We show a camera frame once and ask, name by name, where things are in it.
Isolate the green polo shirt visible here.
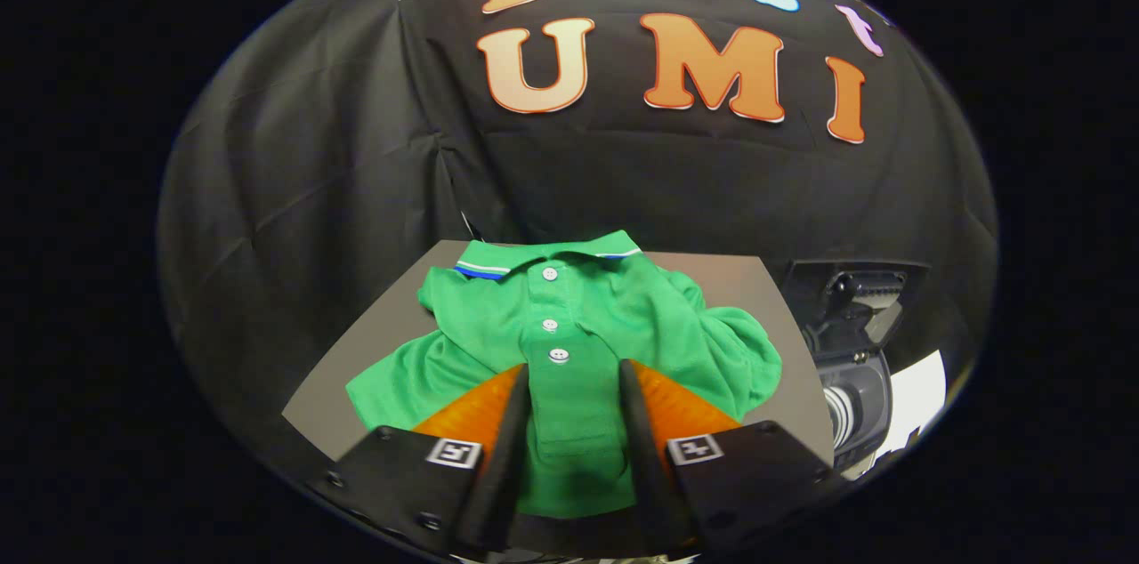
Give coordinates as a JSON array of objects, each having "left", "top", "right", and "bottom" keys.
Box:
[{"left": 345, "top": 230, "right": 784, "bottom": 519}]

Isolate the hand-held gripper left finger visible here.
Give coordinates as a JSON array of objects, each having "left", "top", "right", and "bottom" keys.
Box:
[{"left": 307, "top": 362, "right": 532, "bottom": 556}]

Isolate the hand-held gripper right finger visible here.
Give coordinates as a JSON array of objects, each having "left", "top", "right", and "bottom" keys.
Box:
[{"left": 618, "top": 358, "right": 846, "bottom": 552}]

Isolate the grey washing machine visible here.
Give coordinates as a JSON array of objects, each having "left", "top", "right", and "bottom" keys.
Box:
[{"left": 783, "top": 260, "right": 931, "bottom": 469}]

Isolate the dark transparent washing machine lid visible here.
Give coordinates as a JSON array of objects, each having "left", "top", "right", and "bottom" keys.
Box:
[{"left": 783, "top": 260, "right": 931, "bottom": 353}]

